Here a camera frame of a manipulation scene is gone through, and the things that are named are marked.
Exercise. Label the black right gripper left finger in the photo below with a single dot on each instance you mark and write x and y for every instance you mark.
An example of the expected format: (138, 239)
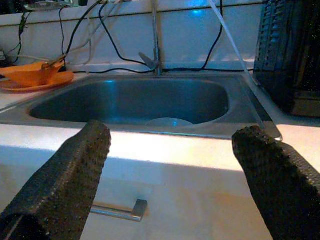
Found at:
(62, 180)

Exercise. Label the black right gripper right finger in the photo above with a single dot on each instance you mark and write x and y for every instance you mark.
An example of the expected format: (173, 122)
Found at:
(275, 190)

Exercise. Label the orange plate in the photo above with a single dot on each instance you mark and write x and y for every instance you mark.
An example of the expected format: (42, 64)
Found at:
(57, 80)

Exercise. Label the orange bowl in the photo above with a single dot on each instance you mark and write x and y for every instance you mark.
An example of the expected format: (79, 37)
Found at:
(27, 73)

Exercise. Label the white kitchen base cabinet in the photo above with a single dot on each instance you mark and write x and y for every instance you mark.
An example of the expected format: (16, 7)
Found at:
(175, 205)

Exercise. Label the stainless steel sink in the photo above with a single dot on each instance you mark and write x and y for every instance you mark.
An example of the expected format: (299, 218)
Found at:
(125, 100)

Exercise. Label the black ribbed box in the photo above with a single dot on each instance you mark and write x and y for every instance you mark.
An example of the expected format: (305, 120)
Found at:
(287, 50)

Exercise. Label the chrome faucet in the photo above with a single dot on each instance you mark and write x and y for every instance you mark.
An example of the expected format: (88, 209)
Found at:
(156, 37)

